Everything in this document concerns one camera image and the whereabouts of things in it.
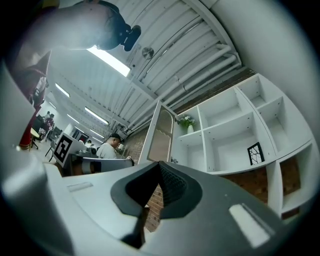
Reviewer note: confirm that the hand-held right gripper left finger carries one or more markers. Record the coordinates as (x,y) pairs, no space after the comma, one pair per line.
(95,200)

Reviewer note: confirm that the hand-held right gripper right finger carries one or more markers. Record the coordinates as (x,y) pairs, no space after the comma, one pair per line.
(215,200)

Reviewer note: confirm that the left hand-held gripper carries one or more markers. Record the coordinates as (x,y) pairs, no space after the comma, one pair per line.
(63,149)

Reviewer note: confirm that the white cabinet door rattan panel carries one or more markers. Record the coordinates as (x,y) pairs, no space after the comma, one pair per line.
(161,136)

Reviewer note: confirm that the white open shelf cabinet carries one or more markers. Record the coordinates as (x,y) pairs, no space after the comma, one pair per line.
(232,135)

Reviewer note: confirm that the chair with yellow seat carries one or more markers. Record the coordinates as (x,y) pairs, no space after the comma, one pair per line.
(35,137)

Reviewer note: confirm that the long ceiling light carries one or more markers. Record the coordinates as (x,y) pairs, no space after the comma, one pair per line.
(62,90)
(110,60)
(73,118)
(96,115)

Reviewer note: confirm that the person's red garment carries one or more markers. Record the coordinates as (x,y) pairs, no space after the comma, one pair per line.
(30,82)

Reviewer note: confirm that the white vase with flowers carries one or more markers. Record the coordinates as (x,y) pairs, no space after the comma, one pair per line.
(188,123)

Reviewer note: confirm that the person's head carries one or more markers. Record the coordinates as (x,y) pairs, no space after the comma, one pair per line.
(72,22)

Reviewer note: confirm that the white ceiling pipe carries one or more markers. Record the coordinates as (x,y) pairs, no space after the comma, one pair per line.
(205,63)
(212,72)

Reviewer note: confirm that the round metal ceiling fixture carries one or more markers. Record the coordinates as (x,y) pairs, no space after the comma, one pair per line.
(148,52)

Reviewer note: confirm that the black picture frame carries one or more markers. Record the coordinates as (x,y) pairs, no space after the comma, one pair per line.
(255,153)

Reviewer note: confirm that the black head-worn camera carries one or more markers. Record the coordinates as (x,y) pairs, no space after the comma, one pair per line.
(125,30)

